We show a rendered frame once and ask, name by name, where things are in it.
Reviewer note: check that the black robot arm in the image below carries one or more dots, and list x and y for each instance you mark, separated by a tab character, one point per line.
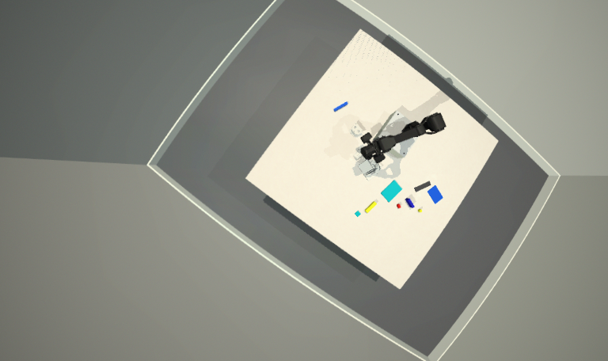
434	123

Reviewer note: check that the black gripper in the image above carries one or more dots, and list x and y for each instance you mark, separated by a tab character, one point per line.
366	139

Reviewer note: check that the dark grey flat bar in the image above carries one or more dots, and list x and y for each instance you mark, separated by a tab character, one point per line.
424	185

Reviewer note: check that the yellow rectangular bar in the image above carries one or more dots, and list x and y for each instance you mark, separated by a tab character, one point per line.
370	206

